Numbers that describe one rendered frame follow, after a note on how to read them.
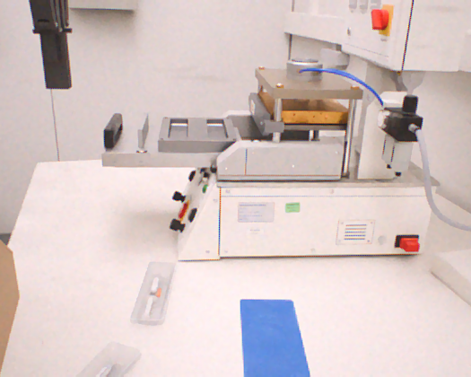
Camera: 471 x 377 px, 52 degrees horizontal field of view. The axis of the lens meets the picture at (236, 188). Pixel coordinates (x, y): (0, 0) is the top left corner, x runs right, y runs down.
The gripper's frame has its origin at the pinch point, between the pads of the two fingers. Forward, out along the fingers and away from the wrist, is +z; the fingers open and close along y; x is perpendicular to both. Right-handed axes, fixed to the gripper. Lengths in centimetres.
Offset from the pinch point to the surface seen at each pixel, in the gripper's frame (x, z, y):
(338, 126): 47, 16, -30
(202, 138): 19.3, 19.2, -31.4
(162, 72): 2, 28, -180
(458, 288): 68, 42, -10
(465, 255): 73, 39, -17
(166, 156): 11.9, 22.4, -29.1
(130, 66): -13, 25, -177
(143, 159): 7.2, 22.9, -29.1
